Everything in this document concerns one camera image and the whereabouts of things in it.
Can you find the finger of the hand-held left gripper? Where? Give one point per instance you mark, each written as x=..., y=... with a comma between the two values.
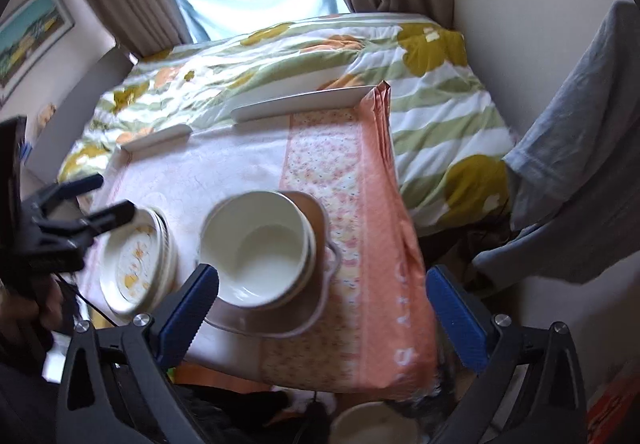
x=70, y=191
x=110, y=219

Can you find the framed landscape picture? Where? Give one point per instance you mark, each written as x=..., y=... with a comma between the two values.
x=30, y=34

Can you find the pink square baking dish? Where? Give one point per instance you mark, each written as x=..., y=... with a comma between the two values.
x=300, y=309

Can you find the long white rectangular plate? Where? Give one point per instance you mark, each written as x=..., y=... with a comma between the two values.
x=310, y=102

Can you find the small floral plate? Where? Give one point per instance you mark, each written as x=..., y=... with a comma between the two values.
x=130, y=264

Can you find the person's left hand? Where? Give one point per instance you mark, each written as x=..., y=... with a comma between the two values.
x=15, y=309

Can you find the pale pink tablecloth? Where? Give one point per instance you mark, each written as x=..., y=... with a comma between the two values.
x=210, y=164

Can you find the orange floral cloth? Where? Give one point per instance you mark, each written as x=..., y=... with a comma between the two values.
x=380, y=249

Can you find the dark cloth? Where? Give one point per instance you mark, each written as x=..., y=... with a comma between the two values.
x=240, y=414

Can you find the cream round bowl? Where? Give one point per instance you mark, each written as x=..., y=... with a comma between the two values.
x=311, y=244

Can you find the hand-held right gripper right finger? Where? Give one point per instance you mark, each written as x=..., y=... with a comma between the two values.
x=455, y=319

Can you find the short white rectangular plate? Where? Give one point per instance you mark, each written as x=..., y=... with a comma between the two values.
x=155, y=137

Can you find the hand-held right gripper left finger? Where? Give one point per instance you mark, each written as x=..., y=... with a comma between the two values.
x=190, y=309

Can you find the floral blanket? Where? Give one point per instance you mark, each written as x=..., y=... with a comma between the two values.
x=440, y=124

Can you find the large white plate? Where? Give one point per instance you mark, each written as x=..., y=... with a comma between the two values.
x=167, y=249

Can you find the cream ribbed bowl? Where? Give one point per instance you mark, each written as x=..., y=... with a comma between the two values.
x=250, y=244

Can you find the grey garment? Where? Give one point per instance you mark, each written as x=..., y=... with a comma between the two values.
x=575, y=164

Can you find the white bowl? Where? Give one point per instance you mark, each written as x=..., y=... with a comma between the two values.
x=375, y=426

